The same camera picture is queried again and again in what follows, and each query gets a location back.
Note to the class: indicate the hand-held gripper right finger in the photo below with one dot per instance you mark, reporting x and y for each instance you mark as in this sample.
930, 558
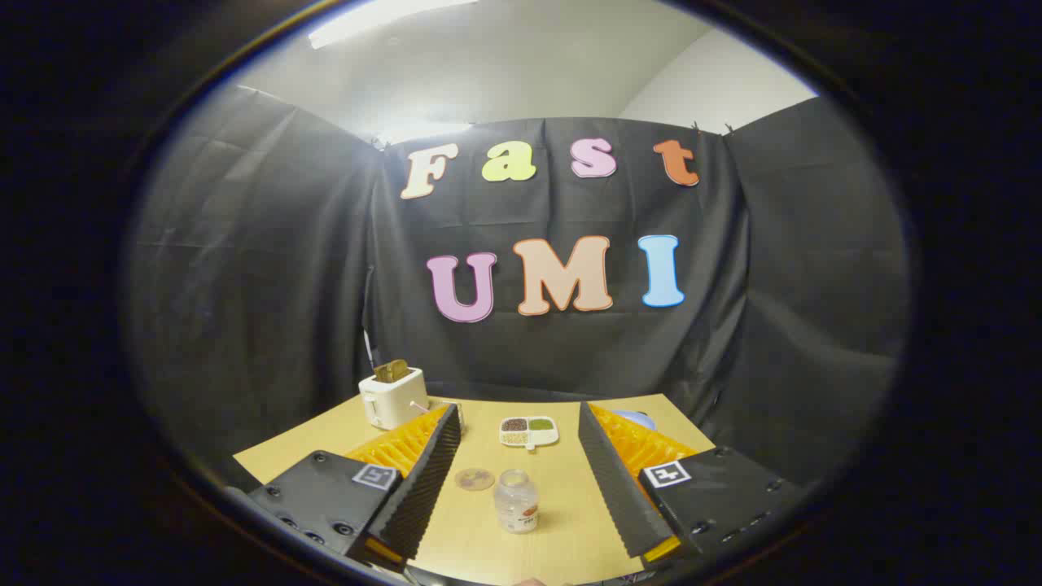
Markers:
623, 496

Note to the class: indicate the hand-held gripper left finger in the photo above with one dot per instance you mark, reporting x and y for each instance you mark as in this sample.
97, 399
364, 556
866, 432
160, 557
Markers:
423, 488

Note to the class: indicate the round patterned coaster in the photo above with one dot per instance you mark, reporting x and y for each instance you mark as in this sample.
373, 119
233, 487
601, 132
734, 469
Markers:
475, 479

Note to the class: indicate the clear juice bottle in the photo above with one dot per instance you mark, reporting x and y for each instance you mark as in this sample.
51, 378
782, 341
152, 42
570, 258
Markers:
517, 500

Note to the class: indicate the wooden table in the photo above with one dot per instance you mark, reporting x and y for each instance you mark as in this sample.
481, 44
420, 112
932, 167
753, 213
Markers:
472, 537

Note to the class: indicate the blue plate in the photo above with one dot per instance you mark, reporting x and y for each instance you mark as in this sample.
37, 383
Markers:
639, 418

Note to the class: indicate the white toaster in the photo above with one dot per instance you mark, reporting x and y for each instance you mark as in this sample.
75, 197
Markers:
395, 399

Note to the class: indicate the white divided bean dish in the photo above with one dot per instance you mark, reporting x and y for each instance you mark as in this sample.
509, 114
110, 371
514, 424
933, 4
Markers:
529, 431

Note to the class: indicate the brown toast slice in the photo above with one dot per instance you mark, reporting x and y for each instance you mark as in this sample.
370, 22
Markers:
392, 371

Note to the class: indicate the black backdrop cloth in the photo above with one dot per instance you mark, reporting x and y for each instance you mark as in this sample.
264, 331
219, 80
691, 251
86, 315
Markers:
244, 285

